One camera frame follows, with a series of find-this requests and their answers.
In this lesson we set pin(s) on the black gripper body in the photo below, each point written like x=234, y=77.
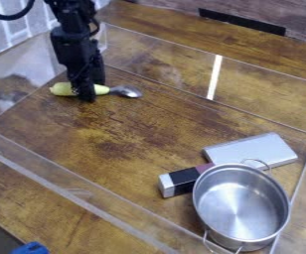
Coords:
x=74, y=49

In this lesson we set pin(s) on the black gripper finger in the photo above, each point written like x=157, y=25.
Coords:
x=97, y=71
x=82, y=85

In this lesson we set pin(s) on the spoon with yellow handle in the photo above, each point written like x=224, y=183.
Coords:
x=62, y=89

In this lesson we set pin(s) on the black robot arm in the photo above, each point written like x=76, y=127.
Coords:
x=76, y=16

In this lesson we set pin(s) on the silver metal pot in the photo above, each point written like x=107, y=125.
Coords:
x=242, y=205

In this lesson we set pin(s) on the black strip on table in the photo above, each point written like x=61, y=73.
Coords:
x=248, y=23

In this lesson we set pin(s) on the black and silver block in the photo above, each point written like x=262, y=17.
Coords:
x=179, y=182

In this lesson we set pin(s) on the silver flat rectangular box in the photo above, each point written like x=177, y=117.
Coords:
x=266, y=147

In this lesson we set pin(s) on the blue object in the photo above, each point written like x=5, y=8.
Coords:
x=32, y=248

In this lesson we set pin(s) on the clear acrylic enclosure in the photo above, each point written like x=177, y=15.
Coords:
x=81, y=162

